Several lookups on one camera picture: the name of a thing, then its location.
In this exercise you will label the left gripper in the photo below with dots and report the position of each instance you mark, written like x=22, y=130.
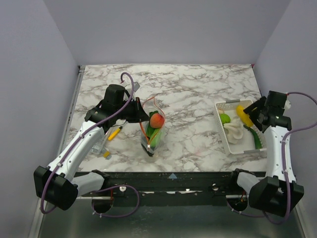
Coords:
x=142, y=115

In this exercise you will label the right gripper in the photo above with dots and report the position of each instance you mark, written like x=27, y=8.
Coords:
x=256, y=112

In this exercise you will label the toy peach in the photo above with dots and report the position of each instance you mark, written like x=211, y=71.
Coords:
x=157, y=121

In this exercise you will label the clear zip top bag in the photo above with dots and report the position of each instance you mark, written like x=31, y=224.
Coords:
x=151, y=105

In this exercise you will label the toy green vegetable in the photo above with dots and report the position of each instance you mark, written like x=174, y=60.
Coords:
x=155, y=138

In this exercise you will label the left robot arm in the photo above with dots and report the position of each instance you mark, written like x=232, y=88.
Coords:
x=56, y=183

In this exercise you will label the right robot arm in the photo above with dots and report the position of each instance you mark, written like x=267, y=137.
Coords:
x=278, y=192

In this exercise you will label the toy corn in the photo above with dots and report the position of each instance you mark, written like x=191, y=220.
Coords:
x=243, y=116

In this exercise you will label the toy white garlic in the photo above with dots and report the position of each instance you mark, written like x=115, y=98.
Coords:
x=234, y=130

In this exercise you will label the toy green cucumber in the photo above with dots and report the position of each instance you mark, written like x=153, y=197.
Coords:
x=257, y=141

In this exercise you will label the white plastic basket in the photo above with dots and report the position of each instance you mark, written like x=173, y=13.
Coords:
x=246, y=144

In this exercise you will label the toy light green pepper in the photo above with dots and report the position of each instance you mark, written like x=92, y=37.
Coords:
x=224, y=118

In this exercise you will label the clear screw box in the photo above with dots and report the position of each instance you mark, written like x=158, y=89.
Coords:
x=100, y=145

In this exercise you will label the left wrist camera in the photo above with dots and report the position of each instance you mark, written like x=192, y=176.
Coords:
x=133, y=87

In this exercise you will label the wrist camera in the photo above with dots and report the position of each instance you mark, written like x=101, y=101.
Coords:
x=133, y=87
x=288, y=104

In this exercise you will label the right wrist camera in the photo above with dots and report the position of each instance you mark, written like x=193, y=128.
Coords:
x=288, y=104

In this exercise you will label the black mounting rail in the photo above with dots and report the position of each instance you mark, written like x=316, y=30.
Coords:
x=154, y=189

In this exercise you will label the aluminium frame rail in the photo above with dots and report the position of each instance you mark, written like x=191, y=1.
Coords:
x=38, y=215

